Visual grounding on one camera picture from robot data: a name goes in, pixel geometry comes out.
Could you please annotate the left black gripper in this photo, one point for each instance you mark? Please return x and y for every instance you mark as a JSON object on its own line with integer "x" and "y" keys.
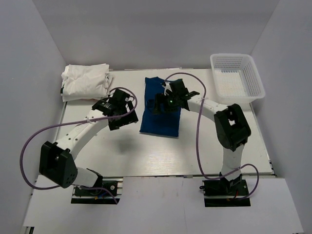
{"x": 130, "y": 117}

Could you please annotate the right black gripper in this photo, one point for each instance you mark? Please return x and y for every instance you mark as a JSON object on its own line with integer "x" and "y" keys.
{"x": 159, "y": 99}

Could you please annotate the blue printed t shirt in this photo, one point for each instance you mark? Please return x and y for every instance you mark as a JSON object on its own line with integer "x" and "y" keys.
{"x": 166, "y": 124}

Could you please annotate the white t shirt stack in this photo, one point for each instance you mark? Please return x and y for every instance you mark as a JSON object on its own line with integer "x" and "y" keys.
{"x": 85, "y": 82}

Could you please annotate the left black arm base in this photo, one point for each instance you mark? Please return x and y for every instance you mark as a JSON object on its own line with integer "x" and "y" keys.
{"x": 110, "y": 194}

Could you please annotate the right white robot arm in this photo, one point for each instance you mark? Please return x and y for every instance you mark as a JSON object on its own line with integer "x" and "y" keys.
{"x": 232, "y": 128}

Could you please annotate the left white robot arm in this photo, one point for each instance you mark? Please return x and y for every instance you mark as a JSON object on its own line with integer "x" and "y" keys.
{"x": 57, "y": 159}

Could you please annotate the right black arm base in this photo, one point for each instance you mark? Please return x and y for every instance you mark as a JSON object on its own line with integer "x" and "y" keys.
{"x": 224, "y": 193}

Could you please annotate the white perforated plastic basket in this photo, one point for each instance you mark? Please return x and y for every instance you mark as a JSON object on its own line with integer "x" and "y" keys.
{"x": 236, "y": 78}

